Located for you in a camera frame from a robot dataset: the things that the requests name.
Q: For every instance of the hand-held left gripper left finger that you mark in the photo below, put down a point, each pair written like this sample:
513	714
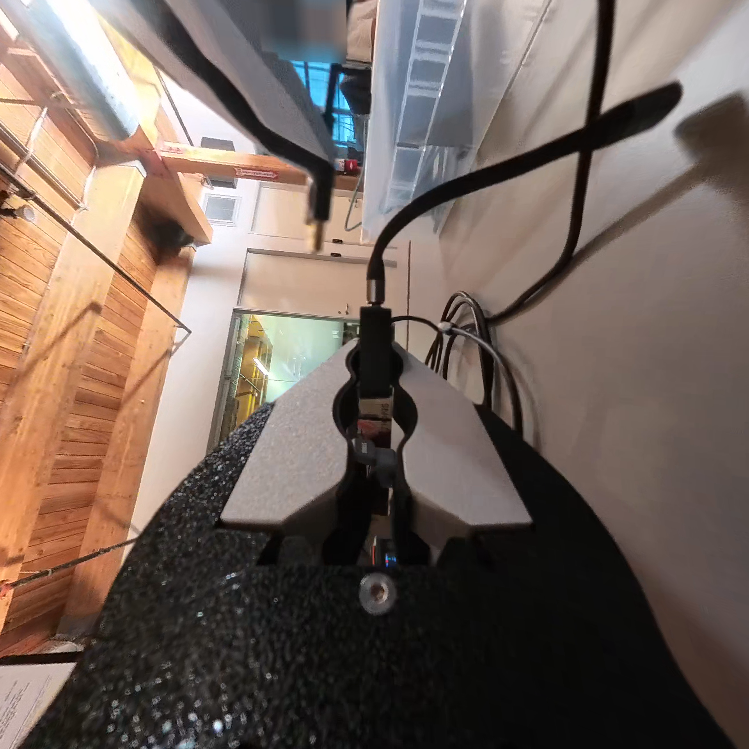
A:
281	462

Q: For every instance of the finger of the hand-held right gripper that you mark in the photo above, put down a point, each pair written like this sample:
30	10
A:
275	105

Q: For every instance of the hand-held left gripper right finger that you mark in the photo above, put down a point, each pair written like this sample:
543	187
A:
462	468

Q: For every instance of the paned window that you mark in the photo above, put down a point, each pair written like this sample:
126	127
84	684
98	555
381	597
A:
307	79

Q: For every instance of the fire extinguisher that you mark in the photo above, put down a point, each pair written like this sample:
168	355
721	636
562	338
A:
352	166

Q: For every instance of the beige door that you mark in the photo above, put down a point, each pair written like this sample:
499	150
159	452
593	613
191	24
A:
292	281
286	210

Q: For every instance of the clear plastic bin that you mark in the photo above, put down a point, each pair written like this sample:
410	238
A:
409	152

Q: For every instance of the ceiling spotlight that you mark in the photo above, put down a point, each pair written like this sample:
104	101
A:
26	213

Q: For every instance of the wooden post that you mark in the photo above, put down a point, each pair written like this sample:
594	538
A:
199	161

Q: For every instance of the wall vent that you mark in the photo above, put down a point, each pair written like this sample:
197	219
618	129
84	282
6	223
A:
221	209

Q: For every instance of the silver ventilation duct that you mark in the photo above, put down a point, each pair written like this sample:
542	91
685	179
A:
82	64

